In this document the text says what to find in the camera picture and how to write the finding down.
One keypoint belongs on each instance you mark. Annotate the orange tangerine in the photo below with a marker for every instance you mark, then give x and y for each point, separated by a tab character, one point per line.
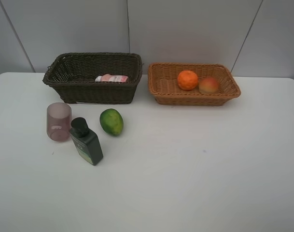
187	80

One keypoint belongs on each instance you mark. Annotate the pink bottle white cap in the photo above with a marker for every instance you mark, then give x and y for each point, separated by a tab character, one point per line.
112	78

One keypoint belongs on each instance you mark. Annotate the dark green bottle black cap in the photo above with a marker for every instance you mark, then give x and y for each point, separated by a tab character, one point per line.
86	141

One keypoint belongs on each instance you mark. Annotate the red yellow peach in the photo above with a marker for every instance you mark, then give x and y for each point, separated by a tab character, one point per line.
209	85

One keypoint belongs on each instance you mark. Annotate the translucent purple plastic cup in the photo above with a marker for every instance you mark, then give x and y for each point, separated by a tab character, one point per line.
59	116

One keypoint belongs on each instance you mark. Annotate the green mango fruit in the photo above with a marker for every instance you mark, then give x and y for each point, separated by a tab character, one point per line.
112	122

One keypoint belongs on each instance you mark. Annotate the light brown wicker basket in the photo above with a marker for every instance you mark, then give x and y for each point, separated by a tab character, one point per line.
162	84

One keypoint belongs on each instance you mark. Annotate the dark brown wicker basket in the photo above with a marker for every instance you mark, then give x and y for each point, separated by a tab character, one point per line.
72	76

